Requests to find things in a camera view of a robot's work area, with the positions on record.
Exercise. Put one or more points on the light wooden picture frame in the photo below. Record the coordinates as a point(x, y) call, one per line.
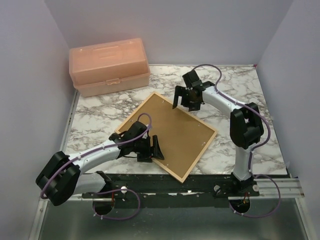
point(207, 142)

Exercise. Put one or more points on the pink translucent plastic box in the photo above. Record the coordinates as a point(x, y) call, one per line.
point(109, 67)

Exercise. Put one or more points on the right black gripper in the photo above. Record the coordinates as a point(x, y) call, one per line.
point(179, 92)

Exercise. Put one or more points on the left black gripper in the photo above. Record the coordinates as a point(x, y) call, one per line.
point(154, 151)

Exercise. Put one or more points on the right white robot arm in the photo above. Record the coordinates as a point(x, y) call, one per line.
point(245, 122)

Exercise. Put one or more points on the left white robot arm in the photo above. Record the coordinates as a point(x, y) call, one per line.
point(67, 175)

